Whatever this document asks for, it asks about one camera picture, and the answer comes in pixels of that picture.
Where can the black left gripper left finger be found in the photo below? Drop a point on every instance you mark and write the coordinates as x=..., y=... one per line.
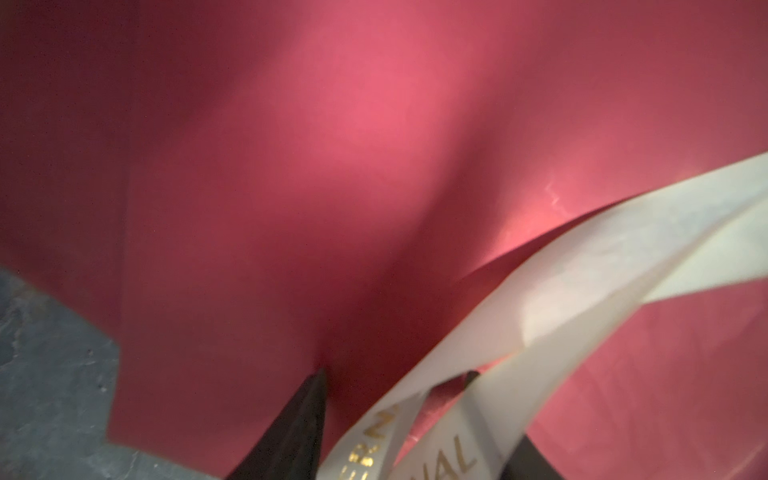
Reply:
x=290, y=448

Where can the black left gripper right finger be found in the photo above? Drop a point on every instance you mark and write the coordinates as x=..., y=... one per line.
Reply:
x=525, y=462

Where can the cream printed ribbon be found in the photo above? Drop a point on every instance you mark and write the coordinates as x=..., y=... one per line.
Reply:
x=548, y=315

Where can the dark red wrapping paper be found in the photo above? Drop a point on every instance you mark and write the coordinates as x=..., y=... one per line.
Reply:
x=243, y=193

